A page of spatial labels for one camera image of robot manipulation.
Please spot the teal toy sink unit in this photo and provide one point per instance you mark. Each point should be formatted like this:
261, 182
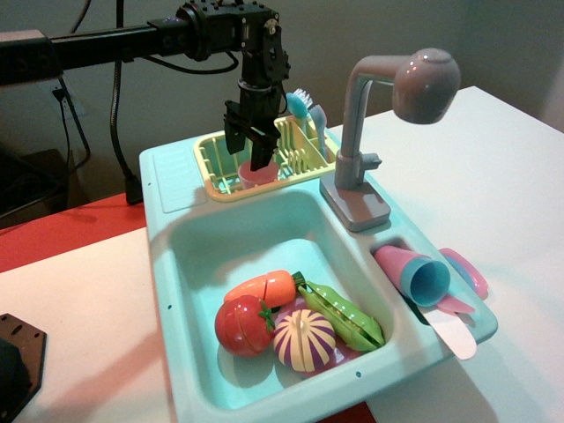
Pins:
200, 248

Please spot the pink toy spoon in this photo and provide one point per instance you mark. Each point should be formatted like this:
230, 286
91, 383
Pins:
452, 305

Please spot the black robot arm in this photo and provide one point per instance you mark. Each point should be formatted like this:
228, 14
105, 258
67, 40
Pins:
198, 30

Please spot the yellow drying rack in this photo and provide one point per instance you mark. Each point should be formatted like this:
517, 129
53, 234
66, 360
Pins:
298, 155

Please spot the blue tall cup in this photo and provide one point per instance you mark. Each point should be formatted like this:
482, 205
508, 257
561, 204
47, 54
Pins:
424, 281

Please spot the green toy pea pod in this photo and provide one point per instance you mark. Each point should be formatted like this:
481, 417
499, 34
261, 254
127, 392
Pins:
359, 331

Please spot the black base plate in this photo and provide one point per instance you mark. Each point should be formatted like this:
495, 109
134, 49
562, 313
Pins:
23, 348

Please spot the teal dish brush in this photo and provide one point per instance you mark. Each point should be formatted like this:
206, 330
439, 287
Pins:
299, 102

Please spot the pink toy cup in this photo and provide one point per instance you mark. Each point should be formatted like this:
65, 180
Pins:
249, 178

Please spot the orange toy carrot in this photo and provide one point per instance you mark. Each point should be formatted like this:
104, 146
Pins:
275, 288

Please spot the purple striped toy onion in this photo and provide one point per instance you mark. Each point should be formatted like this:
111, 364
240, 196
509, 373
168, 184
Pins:
304, 341

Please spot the pink toy plate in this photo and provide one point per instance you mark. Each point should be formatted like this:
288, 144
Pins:
467, 271

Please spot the white toy knife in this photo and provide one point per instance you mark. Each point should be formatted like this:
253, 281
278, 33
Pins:
452, 331

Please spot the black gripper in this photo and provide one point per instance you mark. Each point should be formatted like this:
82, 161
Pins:
252, 117

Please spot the red toy tomato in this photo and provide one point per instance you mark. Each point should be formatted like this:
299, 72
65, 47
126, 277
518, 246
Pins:
244, 326

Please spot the pink tall cup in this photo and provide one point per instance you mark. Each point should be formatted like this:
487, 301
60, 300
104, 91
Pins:
400, 266

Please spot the white wall outlet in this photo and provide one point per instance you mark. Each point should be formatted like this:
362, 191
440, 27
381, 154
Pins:
59, 99

